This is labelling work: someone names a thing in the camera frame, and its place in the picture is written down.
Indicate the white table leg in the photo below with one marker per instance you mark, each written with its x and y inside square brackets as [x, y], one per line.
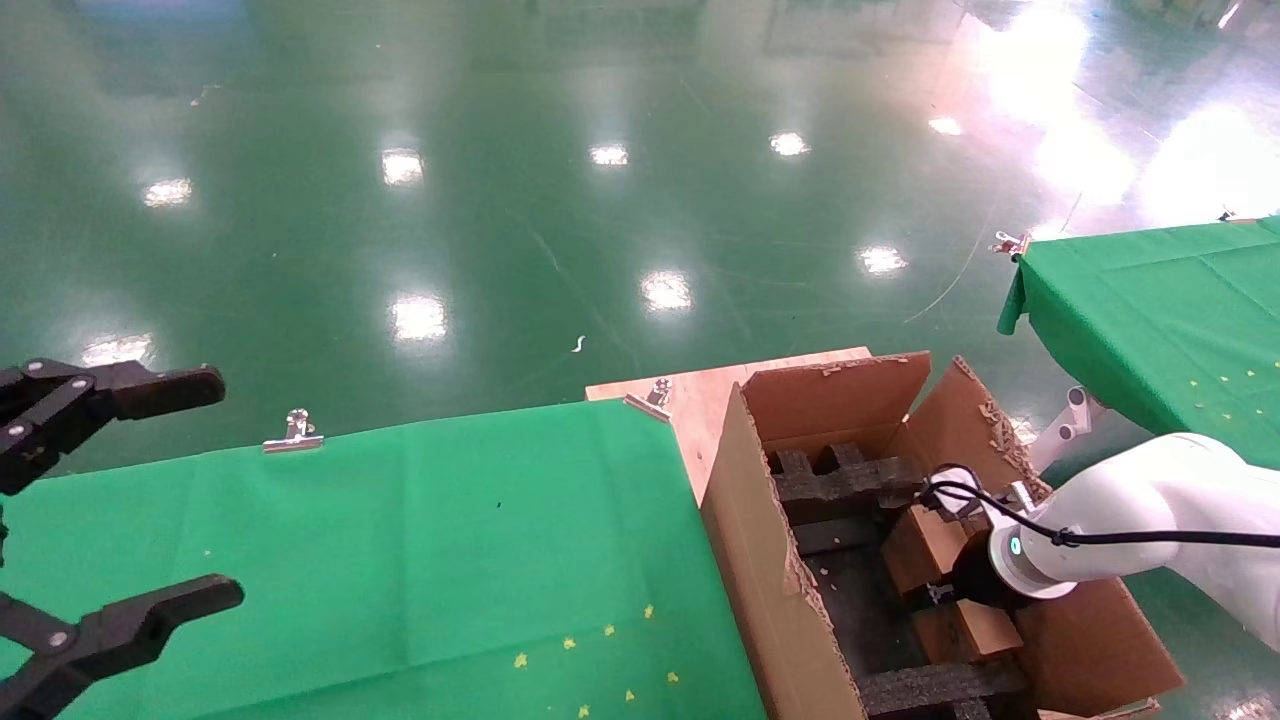
[1065, 430]

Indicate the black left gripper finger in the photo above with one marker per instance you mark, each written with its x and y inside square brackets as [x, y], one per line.
[130, 625]
[130, 392]

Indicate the silver binder clip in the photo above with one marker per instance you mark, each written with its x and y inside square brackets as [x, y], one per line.
[1010, 243]
[650, 400]
[293, 435]

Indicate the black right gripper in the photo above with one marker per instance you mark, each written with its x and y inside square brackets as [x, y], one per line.
[975, 580]

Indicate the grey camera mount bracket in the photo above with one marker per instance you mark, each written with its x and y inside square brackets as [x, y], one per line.
[1022, 498]

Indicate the large open cardboard carton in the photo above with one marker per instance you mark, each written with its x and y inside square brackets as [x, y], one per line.
[830, 400]

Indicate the small green table cloth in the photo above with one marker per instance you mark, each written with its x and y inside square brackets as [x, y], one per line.
[1150, 300]

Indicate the large green table cloth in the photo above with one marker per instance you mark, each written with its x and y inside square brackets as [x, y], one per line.
[400, 550]

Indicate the small brown cardboard box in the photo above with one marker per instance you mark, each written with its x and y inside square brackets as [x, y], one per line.
[925, 545]

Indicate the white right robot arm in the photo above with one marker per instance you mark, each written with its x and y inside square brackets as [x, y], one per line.
[1180, 490]

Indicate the black foam insert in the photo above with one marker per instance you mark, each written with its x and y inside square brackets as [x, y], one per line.
[850, 480]

